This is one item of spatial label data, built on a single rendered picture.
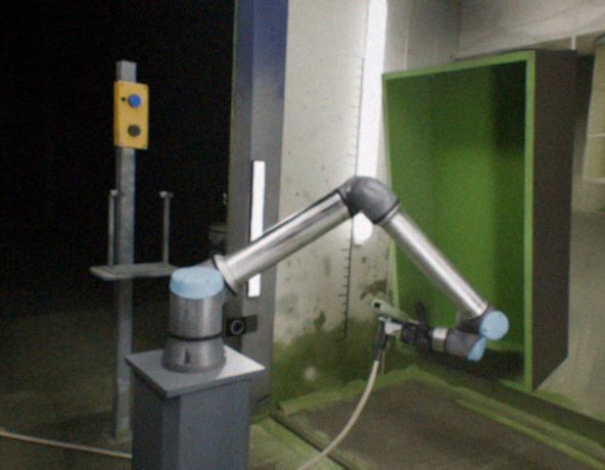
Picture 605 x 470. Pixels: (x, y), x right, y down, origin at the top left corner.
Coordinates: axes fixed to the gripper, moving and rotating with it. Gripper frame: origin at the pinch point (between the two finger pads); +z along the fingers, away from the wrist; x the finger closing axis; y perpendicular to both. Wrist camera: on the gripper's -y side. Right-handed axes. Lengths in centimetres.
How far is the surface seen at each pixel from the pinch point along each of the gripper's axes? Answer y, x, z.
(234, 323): 18, 7, 72
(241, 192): -40, -6, 81
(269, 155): -60, -4, 72
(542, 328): -12, 23, -52
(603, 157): -108, 85, -57
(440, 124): -90, 19, 4
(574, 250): -72, 131, -50
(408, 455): 51, 47, -8
